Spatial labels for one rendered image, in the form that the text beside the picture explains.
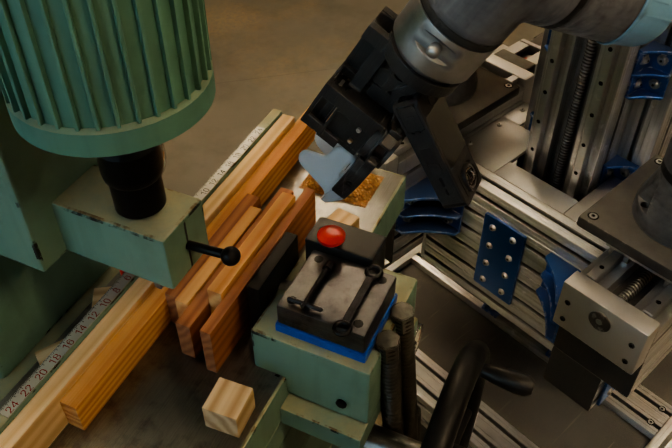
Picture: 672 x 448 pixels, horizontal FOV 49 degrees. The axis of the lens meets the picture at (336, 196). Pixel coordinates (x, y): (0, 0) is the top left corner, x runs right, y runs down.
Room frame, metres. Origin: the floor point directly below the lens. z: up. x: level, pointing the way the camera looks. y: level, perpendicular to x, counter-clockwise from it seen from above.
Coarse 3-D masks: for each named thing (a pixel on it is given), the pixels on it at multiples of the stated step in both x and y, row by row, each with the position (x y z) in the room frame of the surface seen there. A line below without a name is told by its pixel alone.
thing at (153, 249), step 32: (64, 192) 0.57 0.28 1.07; (96, 192) 0.57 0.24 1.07; (64, 224) 0.55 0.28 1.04; (96, 224) 0.53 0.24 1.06; (128, 224) 0.52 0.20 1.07; (160, 224) 0.52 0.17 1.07; (192, 224) 0.54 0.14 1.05; (96, 256) 0.53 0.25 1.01; (128, 256) 0.51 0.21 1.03; (160, 256) 0.50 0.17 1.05; (192, 256) 0.53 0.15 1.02
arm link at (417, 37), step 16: (416, 0) 0.51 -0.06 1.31; (400, 16) 0.52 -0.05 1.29; (416, 16) 0.50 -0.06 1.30; (400, 32) 0.50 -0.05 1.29; (416, 32) 0.49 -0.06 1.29; (432, 32) 0.48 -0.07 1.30; (400, 48) 0.50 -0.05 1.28; (416, 48) 0.49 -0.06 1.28; (432, 48) 0.47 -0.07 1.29; (448, 48) 0.48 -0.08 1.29; (464, 48) 0.47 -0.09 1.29; (416, 64) 0.48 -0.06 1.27; (432, 64) 0.48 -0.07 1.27; (448, 64) 0.48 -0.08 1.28; (464, 64) 0.48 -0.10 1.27; (480, 64) 0.49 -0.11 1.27; (432, 80) 0.49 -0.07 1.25; (448, 80) 0.48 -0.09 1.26; (464, 80) 0.49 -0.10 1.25
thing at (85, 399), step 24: (288, 144) 0.82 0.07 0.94; (264, 168) 0.76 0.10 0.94; (288, 168) 0.80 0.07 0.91; (240, 192) 0.72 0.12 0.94; (264, 192) 0.74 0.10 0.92; (216, 216) 0.67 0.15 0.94; (168, 288) 0.55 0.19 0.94; (144, 312) 0.52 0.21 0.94; (168, 312) 0.54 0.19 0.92; (120, 336) 0.48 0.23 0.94; (144, 336) 0.50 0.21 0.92; (96, 360) 0.45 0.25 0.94; (120, 360) 0.46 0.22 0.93; (96, 384) 0.43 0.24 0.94; (120, 384) 0.45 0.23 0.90; (72, 408) 0.40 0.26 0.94; (96, 408) 0.42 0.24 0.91
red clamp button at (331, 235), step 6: (324, 228) 0.56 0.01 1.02; (330, 228) 0.56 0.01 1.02; (336, 228) 0.56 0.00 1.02; (318, 234) 0.55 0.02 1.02; (324, 234) 0.55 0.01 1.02; (330, 234) 0.55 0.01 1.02; (336, 234) 0.55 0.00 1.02; (342, 234) 0.55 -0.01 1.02; (318, 240) 0.55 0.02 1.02; (324, 240) 0.54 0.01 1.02; (330, 240) 0.54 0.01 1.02; (336, 240) 0.54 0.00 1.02; (342, 240) 0.55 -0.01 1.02; (330, 246) 0.54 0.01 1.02; (336, 246) 0.54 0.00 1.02
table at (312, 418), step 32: (384, 192) 0.76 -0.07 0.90; (384, 224) 0.72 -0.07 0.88; (416, 320) 0.56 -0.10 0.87; (160, 352) 0.49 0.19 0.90; (128, 384) 0.45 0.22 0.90; (160, 384) 0.45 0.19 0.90; (192, 384) 0.45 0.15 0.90; (256, 384) 0.45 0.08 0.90; (96, 416) 0.41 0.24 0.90; (128, 416) 0.41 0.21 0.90; (160, 416) 0.41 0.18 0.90; (192, 416) 0.41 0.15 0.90; (256, 416) 0.41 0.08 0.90; (288, 416) 0.44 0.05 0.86; (320, 416) 0.43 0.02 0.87
